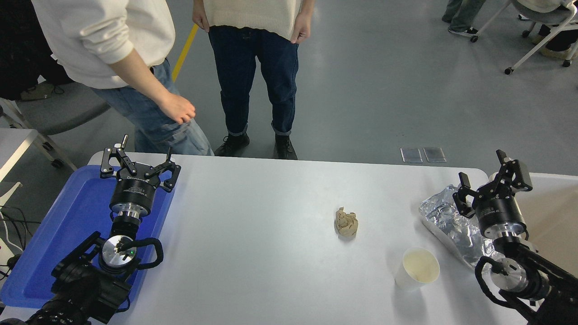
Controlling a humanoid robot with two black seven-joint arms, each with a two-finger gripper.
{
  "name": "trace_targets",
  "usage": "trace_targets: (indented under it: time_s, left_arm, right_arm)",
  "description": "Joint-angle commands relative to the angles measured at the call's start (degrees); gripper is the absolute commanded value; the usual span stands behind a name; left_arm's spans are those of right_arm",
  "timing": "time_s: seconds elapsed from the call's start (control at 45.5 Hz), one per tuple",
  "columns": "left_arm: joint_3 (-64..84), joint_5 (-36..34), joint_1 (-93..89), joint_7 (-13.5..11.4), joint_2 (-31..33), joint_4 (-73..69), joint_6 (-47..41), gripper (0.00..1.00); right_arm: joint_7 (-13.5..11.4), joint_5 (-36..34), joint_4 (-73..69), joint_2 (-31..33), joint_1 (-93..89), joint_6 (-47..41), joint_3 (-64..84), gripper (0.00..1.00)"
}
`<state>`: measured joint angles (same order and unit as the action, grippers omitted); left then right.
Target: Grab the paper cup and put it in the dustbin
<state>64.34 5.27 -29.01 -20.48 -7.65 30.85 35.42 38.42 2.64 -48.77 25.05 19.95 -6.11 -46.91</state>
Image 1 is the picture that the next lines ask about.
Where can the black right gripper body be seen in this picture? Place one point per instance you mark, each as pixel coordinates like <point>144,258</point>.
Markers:
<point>499,212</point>

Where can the white-framed wheeled chair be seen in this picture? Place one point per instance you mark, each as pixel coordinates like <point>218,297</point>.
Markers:
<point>542,17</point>

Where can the white paper cup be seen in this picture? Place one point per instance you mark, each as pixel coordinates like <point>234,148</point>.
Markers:
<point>420,268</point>

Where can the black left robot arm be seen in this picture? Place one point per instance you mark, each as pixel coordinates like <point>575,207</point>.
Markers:
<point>76,289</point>

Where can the person's left hand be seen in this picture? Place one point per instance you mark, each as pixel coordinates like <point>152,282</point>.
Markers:
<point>178,108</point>
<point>302,29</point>

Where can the black power plug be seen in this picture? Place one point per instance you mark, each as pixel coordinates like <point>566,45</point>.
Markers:
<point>13,262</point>

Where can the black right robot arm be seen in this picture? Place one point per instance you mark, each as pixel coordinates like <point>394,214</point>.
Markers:
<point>542,271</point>

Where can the person's right hand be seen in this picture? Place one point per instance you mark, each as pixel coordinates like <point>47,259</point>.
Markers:
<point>201,19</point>

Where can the white side table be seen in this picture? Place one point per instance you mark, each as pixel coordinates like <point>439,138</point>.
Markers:
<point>13,144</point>

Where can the metal floor plate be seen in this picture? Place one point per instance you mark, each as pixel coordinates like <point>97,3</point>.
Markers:
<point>411,155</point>
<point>434,155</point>

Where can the dark flat pouch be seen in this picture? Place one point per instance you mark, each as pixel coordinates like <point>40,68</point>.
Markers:
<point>38,92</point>

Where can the grey-seated wheeled chair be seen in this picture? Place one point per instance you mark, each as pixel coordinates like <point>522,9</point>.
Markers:
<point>58,110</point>

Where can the large pale bin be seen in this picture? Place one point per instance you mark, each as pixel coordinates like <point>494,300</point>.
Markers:
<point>555,212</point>

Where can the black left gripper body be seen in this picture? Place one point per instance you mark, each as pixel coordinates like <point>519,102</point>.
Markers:
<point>133,189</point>

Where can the crumpled tan paper ball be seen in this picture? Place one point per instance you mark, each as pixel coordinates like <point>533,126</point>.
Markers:
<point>346,223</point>

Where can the person's left forearm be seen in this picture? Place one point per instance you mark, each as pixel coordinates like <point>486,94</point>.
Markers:
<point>135,76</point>

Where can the blue plastic tray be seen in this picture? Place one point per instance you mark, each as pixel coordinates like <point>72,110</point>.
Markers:
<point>67,225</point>

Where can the crumpled silver foil tray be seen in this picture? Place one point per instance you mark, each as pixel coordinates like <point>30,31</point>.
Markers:
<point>445,221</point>

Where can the white power strip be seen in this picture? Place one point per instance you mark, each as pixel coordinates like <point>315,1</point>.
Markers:
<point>4,253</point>

